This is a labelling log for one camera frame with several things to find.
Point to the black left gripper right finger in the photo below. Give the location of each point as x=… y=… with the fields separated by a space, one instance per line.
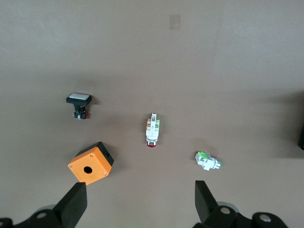
x=205 y=202

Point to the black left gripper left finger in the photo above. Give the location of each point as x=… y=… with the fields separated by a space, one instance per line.
x=71 y=204

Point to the red push button switch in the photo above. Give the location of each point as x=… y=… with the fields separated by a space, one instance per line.
x=152 y=129

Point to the black rectangular white-cap button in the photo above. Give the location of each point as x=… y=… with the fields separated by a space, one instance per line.
x=78 y=98

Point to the green push button switch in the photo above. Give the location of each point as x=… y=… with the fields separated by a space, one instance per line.
x=207 y=161

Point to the orange button enclosure box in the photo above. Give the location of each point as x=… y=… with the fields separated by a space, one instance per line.
x=91 y=164

